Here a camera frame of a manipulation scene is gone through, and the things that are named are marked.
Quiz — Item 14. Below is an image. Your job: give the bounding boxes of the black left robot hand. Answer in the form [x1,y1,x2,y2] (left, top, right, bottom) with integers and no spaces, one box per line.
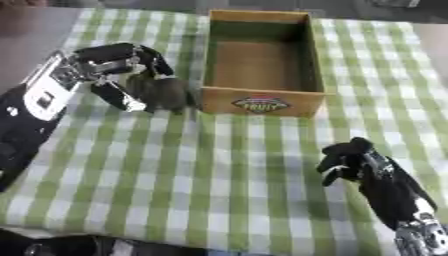
[71,42,177,113]

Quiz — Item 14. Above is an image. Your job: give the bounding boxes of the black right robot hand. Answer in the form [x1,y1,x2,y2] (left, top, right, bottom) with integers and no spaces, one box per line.
[315,136,440,231]

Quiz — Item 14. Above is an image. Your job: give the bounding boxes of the brown soft toy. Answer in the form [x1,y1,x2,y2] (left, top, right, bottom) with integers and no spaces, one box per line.
[126,73,200,116]

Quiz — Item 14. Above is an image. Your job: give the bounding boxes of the tan cardboard box green inside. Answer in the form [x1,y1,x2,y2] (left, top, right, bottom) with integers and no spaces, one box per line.
[199,9,328,118]

